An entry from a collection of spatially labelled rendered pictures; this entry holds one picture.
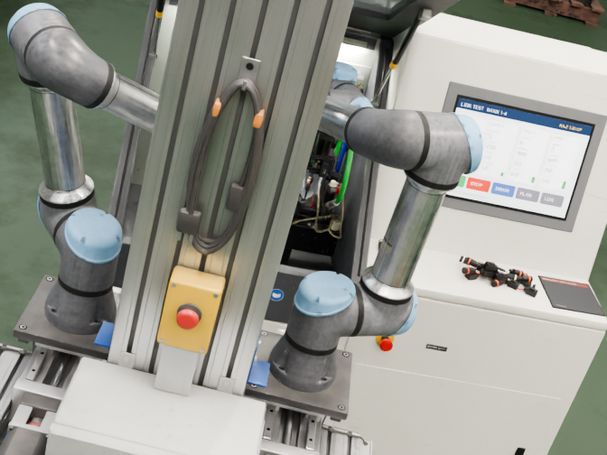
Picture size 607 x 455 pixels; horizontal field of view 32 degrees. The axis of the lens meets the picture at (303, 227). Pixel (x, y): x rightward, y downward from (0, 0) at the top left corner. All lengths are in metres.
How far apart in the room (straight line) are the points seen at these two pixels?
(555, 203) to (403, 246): 1.03
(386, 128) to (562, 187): 1.20
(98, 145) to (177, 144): 3.62
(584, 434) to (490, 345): 1.40
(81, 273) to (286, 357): 0.46
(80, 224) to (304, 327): 0.51
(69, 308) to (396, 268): 0.68
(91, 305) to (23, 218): 2.38
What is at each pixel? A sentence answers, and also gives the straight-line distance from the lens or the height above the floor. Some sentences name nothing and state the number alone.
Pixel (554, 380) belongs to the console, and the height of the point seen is 0.76.
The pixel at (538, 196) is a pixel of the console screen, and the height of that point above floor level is 1.19.
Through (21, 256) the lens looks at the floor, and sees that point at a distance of 4.39.
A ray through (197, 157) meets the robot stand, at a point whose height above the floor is 1.68.
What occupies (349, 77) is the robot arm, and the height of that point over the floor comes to 1.56.
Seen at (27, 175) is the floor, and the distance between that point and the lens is 4.95.
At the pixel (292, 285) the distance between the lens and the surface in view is 2.84.
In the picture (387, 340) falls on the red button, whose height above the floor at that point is 0.82.
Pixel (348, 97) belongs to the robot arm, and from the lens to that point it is 2.40.
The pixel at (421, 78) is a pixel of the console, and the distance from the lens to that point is 2.96.
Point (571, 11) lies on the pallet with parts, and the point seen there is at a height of 0.07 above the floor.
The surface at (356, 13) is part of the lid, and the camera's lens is 2.94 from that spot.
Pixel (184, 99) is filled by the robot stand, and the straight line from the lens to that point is 1.66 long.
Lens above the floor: 2.43
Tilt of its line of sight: 29 degrees down
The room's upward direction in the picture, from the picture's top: 16 degrees clockwise
